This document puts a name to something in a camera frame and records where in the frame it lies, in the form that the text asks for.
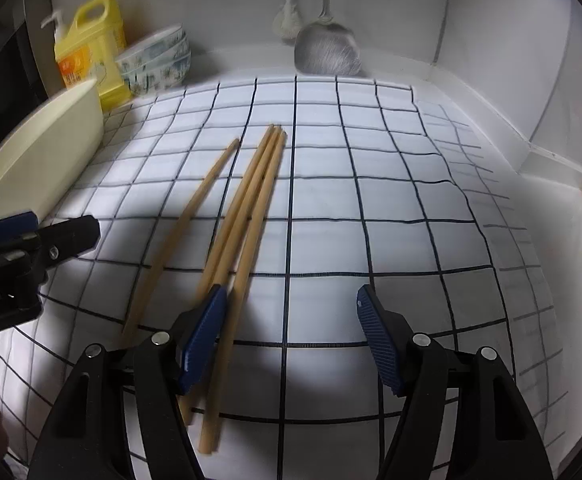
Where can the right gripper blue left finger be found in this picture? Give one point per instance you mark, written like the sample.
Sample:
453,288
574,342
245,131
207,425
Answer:
200,330

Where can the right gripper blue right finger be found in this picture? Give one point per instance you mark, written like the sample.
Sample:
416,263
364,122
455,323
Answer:
385,332

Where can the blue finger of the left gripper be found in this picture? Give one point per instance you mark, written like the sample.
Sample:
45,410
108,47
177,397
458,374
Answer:
18,224
65,240

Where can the wooden chopstick six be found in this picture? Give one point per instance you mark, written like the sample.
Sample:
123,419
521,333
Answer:
239,254

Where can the wooden chopstick ten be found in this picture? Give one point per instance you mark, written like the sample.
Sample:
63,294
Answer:
226,277

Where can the wooden chopstick nine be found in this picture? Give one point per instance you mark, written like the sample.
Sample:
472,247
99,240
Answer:
221,237

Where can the large cream bowl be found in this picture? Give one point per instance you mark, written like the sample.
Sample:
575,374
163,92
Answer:
47,152

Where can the white grid pattern cloth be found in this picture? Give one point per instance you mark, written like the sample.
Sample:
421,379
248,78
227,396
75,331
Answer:
376,186

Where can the yellow dish soap bottle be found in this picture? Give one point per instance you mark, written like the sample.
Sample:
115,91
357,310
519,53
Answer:
95,38

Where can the bottom floral ceramic bowl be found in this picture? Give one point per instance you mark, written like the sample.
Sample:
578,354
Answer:
155,81

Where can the floral ceramic bowl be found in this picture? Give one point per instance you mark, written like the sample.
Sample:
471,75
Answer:
177,57
150,48
155,81

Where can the top floral ceramic bowl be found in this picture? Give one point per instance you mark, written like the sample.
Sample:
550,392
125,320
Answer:
150,48

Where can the white pump soap bottle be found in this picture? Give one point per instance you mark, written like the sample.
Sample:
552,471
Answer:
56,19

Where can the middle floral ceramic bowl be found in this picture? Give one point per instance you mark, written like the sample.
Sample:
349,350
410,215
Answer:
177,57

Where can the steel spatula turner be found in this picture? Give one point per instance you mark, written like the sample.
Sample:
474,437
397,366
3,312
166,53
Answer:
327,48

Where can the white dish brush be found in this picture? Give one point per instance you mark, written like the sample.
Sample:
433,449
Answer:
287,23

